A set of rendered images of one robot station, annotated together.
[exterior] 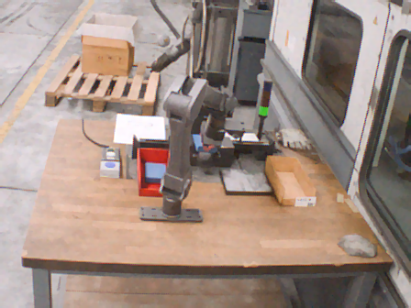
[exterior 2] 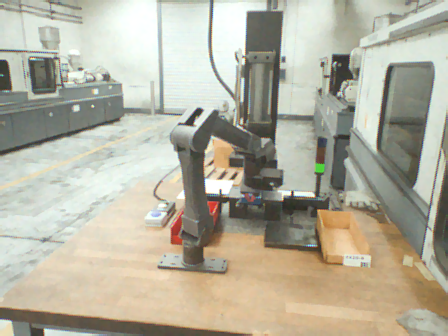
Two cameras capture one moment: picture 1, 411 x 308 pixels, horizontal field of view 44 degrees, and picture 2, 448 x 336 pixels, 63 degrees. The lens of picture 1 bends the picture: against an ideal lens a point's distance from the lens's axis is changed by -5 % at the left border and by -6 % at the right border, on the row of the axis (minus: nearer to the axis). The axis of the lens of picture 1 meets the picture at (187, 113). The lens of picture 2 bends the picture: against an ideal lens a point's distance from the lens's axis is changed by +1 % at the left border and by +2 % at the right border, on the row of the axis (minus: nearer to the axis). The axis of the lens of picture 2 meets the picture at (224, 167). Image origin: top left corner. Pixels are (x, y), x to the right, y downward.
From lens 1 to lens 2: 0.74 m
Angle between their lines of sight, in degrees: 16
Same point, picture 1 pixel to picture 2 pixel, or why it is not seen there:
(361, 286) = not seen: outside the picture
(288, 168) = (343, 224)
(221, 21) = (258, 68)
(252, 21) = (345, 121)
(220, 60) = (260, 109)
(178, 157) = (190, 196)
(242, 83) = (338, 173)
